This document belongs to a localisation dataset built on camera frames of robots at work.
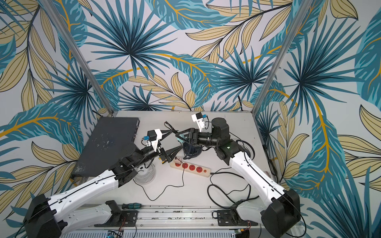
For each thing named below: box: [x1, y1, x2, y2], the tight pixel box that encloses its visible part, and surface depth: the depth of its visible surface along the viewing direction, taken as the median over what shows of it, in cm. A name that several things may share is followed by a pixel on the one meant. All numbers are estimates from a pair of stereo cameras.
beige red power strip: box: [169, 161, 212, 178], surface depth 90 cm
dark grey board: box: [71, 117, 140, 178], surface depth 100 cm
